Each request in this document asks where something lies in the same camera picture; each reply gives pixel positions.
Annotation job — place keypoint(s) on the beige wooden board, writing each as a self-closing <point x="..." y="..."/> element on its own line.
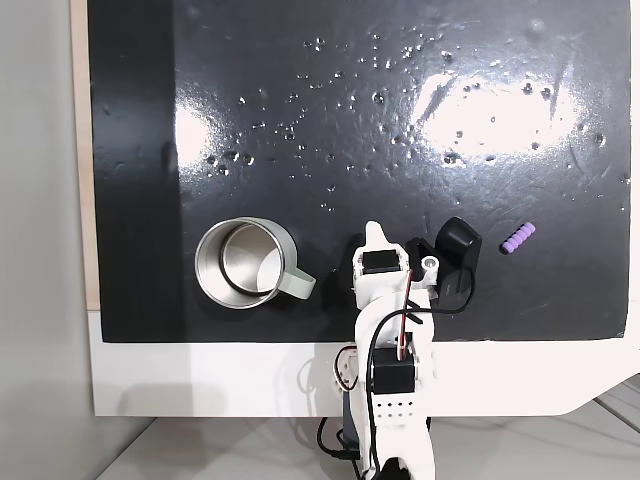
<point x="81" y="150"/>

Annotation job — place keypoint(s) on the black oval camera box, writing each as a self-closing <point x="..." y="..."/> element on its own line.
<point x="457" y="242"/>

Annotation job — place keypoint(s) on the stainless steel mug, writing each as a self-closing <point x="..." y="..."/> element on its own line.
<point x="240" y="265"/>

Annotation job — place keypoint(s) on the purple ribbed pen grip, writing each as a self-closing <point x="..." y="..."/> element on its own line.
<point x="518" y="238"/>

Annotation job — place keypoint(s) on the black glossy mat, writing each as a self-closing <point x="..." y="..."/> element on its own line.
<point x="300" y="100"/>

